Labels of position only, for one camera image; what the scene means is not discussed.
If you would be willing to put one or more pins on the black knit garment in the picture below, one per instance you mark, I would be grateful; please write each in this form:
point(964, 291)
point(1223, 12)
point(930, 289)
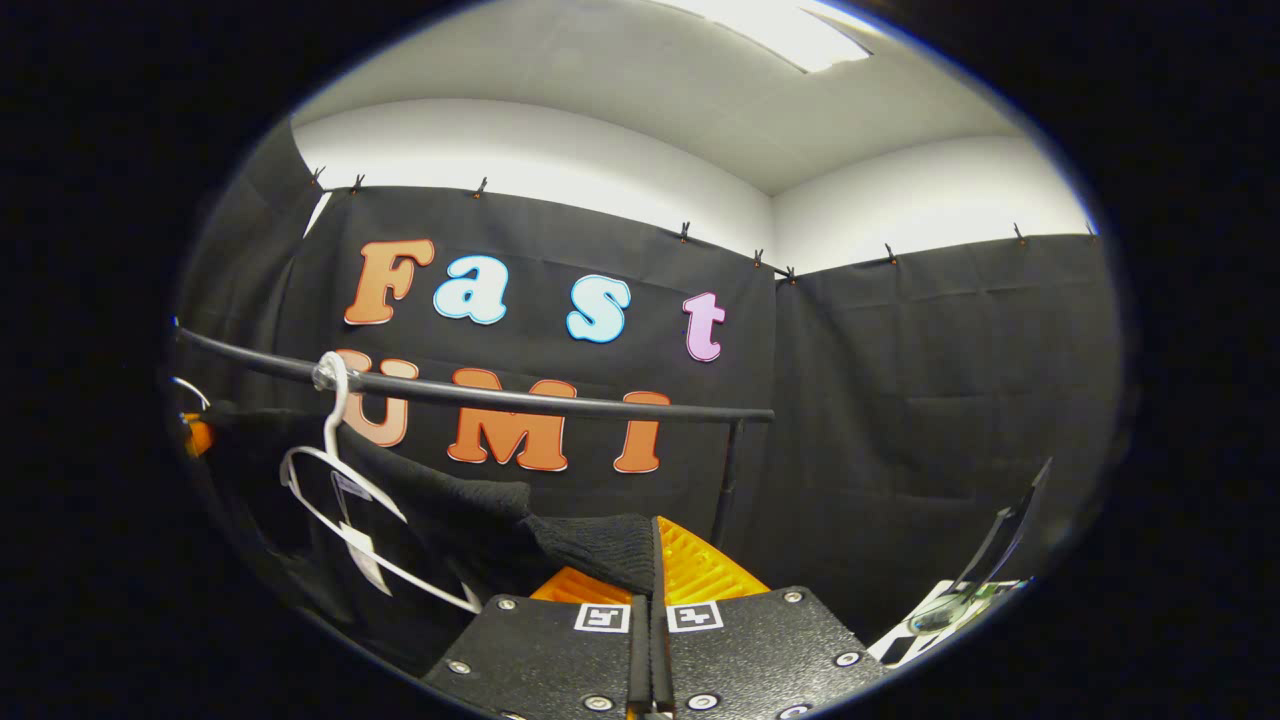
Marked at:
point(450, 520)

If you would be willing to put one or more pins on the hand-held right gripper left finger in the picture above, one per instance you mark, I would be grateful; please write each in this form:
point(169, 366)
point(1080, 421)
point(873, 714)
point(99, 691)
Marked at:
point(540, 650)

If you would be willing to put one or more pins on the white plastic hanger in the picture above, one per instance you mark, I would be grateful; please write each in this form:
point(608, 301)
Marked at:
point(195, 390)
point(335, 420)

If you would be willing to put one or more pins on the black backdrop cloth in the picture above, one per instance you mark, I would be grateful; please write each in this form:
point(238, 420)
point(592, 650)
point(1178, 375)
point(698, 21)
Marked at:
point(900, 400)

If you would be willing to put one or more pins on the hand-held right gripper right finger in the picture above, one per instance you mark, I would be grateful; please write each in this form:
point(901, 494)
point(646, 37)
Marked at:
point(760, 650)

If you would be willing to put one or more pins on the large ceiling light panel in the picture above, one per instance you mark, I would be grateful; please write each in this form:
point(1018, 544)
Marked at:
point(780, 30)

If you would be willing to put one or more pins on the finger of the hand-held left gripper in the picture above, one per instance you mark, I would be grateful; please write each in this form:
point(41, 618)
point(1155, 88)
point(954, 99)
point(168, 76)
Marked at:
point(198, 435)

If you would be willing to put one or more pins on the black clothes rack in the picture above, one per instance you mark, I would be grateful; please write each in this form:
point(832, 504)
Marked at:
point(550, 404)

